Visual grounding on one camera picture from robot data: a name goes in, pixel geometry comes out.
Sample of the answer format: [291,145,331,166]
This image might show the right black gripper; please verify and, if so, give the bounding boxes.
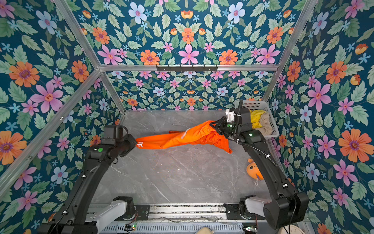
[210,116,242,138]

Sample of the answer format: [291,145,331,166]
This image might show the orange shorts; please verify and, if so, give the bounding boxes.
[136,121,232,154]

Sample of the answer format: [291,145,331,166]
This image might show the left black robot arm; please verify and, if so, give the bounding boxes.
[38,125,136,234]

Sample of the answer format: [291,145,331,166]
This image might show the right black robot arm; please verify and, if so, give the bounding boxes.
[210,108,309,230]

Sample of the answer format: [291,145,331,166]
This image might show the yellow shorts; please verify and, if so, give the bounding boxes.
[250,110,266,129]

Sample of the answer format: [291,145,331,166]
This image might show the beige shorts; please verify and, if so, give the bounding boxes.
[257,112,273,136]

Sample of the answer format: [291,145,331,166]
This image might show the white plastic laundry basket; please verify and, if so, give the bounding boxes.
[242,100,280,139]

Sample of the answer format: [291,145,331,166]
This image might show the orange plush toy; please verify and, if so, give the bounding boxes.
[246,159,264,186]

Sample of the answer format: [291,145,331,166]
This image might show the beige rounded object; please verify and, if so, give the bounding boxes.
[195,227,214,234]

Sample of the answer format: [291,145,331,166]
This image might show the white round device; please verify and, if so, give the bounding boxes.
[278,225,297,234]

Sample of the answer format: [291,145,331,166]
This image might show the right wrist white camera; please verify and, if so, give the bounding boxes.
[225,108,235,123]

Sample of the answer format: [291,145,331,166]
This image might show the black wall hook rail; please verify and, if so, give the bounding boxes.
[156,65,218,72]

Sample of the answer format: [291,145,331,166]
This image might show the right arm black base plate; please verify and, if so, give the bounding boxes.
[224,203,265,221]

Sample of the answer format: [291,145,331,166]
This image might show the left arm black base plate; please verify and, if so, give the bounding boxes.
[130,205,151,221]

